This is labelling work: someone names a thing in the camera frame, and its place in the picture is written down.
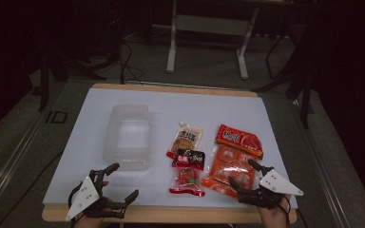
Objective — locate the metal floor rail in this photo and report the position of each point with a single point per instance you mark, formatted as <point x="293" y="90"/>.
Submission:
<point x="320" y="164"/>
<point x="9" y="164"/>

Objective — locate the beige sauce pouch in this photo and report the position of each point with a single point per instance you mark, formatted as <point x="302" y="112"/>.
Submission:
<point x="185" y="139"/>

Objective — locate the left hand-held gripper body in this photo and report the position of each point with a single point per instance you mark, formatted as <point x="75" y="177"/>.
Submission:
<point x="85" y="196"/>

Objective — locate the wooden table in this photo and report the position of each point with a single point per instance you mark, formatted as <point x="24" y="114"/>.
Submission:
<point x="171" y="215"/>

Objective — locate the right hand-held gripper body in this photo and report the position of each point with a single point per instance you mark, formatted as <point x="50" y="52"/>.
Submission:
<point x="277" y="183"/>

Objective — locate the person's right hand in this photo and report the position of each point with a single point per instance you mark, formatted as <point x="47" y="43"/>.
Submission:
<point x="274" y="217"/>

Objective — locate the person's left hand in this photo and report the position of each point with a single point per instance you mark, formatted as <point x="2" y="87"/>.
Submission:
<point x="88" y="223"/>

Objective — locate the dark floor plate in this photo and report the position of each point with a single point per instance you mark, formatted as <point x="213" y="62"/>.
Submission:
<point x="56" y="117"/>

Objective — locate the red and black snack packet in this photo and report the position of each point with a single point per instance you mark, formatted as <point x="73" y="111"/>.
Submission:
<point x="188" y="172"/>

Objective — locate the white metal stand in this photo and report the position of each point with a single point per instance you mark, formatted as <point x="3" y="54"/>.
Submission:
<point x="209" y="25"/>

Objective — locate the white table mat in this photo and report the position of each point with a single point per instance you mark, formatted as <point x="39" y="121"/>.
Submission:
<point x="177" y="104"/>

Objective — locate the black metal stand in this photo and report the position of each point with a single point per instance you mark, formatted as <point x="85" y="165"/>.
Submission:
<point x="44" y="82"/>
<point x="304" y="95"/>

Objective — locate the clear plastic container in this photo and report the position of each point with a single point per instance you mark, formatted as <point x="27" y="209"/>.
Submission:
<point x="130" y="136"/>

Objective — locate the large orange snack packet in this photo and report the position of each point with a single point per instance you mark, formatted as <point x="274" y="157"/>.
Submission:
<point x="234" y="161"/>

